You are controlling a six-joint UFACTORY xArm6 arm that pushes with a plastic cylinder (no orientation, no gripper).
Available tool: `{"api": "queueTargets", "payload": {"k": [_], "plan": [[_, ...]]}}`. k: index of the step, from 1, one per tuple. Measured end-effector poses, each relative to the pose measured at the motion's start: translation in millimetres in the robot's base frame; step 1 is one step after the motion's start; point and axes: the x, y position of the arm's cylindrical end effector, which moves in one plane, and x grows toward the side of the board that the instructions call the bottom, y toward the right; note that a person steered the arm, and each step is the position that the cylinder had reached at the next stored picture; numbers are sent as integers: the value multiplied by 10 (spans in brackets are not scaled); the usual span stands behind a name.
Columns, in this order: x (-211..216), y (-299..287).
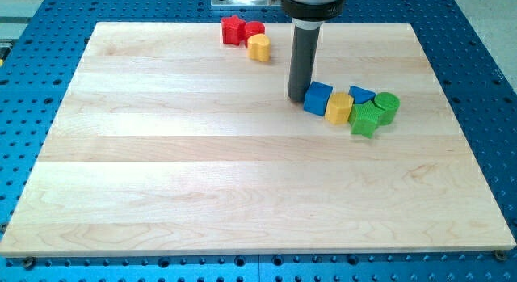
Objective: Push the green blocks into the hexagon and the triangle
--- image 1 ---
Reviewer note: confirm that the yellow hexagon block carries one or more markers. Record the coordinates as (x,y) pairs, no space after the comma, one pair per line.
(338,108)

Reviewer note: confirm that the blue triangle block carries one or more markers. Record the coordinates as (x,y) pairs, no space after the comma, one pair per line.
(361,95)

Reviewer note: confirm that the blue cube block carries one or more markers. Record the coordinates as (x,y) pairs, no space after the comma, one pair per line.
(316,98)

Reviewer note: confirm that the light wooden board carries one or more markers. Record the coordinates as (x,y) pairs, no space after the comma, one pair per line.
(168,142)

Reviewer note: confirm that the yellow heart block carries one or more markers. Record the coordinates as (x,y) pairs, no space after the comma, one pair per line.
(259,47)

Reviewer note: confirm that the green star block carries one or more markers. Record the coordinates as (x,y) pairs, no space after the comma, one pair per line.
(365,119)

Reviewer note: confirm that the red cylinder block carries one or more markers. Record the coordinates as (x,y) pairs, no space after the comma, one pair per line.
(253,28)

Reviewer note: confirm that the red star block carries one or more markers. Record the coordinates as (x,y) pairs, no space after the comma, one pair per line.
(232,30)

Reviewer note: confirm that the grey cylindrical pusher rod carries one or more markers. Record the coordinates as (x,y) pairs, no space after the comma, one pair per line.
(304,47)

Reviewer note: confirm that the green cylinder block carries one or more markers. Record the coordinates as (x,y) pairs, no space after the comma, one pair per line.
(390,104)

